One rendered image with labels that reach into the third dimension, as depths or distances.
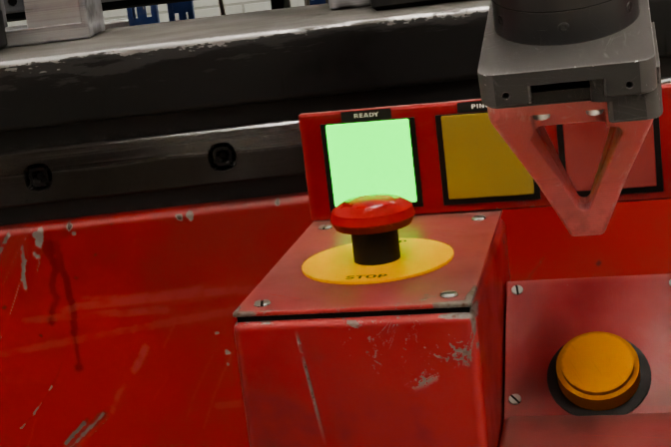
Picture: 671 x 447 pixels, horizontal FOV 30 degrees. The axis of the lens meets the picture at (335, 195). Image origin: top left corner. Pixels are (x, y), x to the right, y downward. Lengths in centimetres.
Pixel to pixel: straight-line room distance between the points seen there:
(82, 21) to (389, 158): 34
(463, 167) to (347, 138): 6
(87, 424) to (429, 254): 36
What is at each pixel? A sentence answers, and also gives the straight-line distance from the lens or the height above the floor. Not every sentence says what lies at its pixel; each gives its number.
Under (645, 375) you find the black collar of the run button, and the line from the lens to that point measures 60.
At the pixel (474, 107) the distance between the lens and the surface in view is 65.
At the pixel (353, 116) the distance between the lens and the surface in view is 66.
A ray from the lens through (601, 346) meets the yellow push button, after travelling 60.
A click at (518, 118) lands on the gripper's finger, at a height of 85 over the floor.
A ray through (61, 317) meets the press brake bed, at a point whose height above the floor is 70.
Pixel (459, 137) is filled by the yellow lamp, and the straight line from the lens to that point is 66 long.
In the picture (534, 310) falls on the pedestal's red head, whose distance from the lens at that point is 63.
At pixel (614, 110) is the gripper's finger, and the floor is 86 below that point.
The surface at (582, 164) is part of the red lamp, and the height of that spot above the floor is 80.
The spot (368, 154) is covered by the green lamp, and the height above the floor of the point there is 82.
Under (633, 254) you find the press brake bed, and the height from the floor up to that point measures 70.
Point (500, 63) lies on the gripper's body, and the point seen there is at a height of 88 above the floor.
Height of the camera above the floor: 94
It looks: 12 degrees down
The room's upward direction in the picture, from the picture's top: 7 degrees counter-clockwise
